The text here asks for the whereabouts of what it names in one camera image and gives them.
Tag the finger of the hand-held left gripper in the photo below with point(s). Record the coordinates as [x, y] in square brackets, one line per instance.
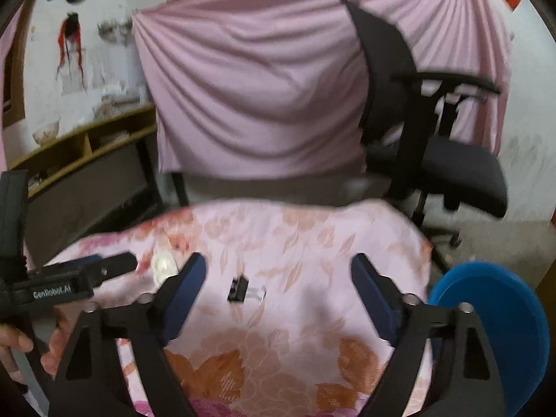
[117, 263]

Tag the paper sheet on wall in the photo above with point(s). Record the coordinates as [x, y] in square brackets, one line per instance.
[93, 69]

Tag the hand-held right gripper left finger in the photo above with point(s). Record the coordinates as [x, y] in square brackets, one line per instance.
[186, 295]

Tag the wooden desk shelf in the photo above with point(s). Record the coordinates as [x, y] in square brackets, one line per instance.
[87, 139]

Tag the pink floral blanket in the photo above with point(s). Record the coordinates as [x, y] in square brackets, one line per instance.
[282, 334]

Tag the blue plastic basin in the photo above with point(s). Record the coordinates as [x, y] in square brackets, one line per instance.
[491, 343]

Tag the person's left hand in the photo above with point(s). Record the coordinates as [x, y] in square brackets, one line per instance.
[58, 343]

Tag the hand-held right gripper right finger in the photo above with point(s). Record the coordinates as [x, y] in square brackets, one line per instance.
[375, 302]

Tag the pale bowl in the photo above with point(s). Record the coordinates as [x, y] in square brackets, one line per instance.
[46, 132]

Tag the stack of papers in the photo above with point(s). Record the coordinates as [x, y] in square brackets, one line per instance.
[119, 104]

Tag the black binder clip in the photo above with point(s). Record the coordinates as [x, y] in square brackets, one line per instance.
[238, 289]

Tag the clear plastic wrapper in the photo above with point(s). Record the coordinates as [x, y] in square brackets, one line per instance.
[164, 267]

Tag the black office chair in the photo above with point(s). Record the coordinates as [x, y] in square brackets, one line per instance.
[434, 147]

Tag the red tassel wall decoration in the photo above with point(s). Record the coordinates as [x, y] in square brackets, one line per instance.
[69, 39]

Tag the dark desk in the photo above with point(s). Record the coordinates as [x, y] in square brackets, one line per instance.
[95, 200]

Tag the pink hanging cloth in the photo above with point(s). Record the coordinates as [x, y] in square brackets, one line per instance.
[269, 87]

